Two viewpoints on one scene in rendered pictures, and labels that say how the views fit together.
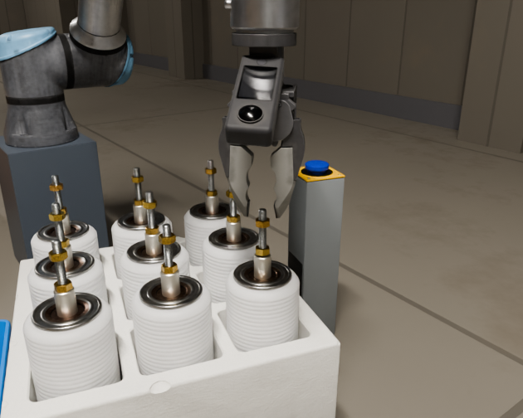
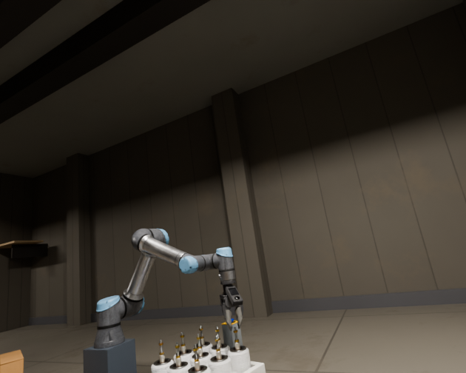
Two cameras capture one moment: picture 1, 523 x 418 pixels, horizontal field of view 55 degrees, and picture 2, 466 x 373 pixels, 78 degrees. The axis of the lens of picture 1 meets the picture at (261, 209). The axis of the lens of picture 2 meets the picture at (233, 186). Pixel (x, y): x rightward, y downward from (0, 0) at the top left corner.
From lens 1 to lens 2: 0.94 m
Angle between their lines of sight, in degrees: 45
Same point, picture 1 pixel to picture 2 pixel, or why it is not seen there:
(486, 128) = (251, 310)
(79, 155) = (129, 345)
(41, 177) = (117, 358)
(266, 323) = (245, 362)
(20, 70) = (109, 313)
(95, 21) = (137, 289)
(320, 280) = not seen: hidden behind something
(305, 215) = (232, 337)
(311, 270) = not seen: hidden behind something
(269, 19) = (231, 277)
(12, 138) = (103, 344)
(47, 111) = (117, 328)
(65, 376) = not seen: outside the picture
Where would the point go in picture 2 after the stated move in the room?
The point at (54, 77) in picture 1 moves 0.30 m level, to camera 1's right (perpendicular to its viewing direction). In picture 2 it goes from (120, 314) to (174, 303)
